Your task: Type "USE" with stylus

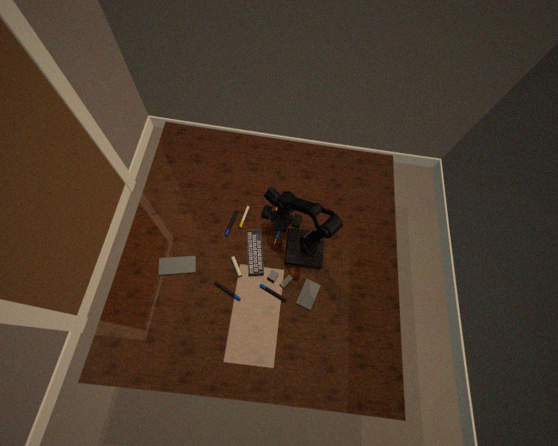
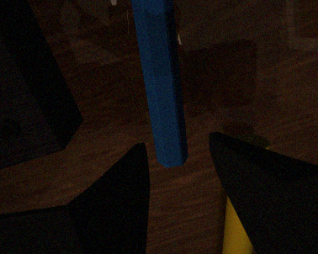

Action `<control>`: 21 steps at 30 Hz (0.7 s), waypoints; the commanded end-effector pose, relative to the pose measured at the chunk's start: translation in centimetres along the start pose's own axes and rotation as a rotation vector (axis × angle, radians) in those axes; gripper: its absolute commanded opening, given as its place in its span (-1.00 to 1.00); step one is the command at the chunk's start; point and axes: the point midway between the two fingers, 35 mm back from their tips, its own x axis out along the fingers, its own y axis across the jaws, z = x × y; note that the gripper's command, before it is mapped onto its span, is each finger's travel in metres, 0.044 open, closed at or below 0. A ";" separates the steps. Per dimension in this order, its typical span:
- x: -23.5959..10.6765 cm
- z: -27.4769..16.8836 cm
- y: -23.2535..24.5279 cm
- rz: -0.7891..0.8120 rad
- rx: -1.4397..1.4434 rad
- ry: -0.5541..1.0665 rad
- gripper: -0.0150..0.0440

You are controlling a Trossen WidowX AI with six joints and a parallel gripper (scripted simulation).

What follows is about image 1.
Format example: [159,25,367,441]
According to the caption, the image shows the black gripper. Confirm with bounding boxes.
[261,205,302,228]

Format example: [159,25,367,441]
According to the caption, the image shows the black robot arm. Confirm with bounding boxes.
[264,187,343,257]

